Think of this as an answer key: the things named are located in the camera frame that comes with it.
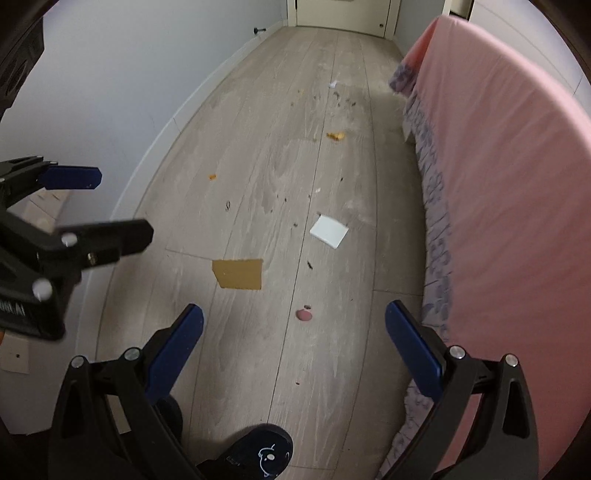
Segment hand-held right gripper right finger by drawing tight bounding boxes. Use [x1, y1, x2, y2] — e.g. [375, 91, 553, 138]
[385, 300, 541, 480]

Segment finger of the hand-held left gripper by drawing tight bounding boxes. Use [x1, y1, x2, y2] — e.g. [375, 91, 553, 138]
[0, 157, 103, 208]
[0, 219, 154, 305]

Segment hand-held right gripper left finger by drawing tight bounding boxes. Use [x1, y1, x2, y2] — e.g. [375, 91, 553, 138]
[48, 303, 205, 480]

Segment dark blue printed slipper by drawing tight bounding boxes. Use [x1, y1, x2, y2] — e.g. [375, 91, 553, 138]
[156, 396, 184, 435]
[221, 424, 294, 479]

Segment brown cardboard piece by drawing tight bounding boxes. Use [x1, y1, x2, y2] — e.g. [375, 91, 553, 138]
[212, 259, 264, 291]

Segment black patterned object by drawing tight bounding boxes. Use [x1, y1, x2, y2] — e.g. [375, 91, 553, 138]
[0, 18, 45, 112]

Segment white paper piece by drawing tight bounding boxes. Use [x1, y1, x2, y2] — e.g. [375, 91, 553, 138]
[309, 215, 349, 248]

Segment bed with pink sheet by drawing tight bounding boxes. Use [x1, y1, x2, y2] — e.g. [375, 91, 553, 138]
[376, 14, 591, 480]

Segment scattered dark crumbs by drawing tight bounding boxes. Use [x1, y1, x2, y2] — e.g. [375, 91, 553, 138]
[288, 90, 361, 112]

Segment white room door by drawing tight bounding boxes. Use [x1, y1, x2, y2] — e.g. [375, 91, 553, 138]
[288, 0, 400, 38]

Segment white sliding wardrobe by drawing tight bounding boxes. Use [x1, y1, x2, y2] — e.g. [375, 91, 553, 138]
[466, 0, 587, 100]

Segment open wardrobe shelves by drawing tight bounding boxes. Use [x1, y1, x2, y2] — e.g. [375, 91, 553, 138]
[444, 0, 472, 21]

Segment white double wall socket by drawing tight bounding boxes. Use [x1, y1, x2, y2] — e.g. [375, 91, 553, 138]
[28, 189, 72, 221]

